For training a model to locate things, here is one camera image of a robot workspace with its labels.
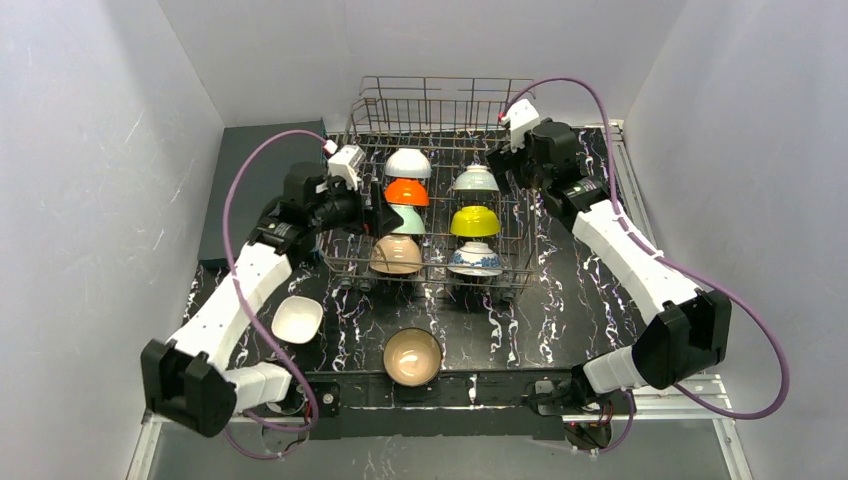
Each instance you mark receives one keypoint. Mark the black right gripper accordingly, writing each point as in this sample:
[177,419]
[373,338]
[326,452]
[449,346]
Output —
[501,157]

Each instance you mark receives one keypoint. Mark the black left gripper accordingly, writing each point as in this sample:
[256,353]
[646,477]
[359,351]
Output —
[374,211]

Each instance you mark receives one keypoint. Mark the green bowl dark exterior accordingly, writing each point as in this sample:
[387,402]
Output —
[476,178]

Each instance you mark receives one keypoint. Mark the celadon green bowl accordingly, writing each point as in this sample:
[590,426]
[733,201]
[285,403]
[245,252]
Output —
[413,223]

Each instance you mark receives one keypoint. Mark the orange rimmed white bowl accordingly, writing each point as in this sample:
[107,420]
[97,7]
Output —
[403,191]

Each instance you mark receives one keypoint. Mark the beige floral bowl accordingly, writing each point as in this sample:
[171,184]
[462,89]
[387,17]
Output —
[396,255]

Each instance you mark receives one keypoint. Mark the white bowl blue band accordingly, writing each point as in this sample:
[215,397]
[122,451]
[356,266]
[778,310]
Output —
[408,163]

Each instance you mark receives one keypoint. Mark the yellow bowl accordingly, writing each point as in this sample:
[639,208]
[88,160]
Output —
[475,221]

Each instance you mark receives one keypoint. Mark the blue patterned bowl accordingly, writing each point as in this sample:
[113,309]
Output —
[476,259]

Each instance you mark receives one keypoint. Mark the white square bowl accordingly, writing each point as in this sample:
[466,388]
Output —
[297,320]

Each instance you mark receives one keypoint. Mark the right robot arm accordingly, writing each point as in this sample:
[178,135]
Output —
[686,326]

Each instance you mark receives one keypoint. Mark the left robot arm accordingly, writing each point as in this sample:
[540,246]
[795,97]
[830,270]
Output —
[186,378]

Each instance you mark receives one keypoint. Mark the dark grey flat box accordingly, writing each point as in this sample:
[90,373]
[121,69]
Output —
[263,181]

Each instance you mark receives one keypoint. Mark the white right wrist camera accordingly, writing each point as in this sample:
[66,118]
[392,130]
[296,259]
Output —
[519,119]

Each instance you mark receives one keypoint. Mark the grey wire dish rack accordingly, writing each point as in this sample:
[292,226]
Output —
[453,121]

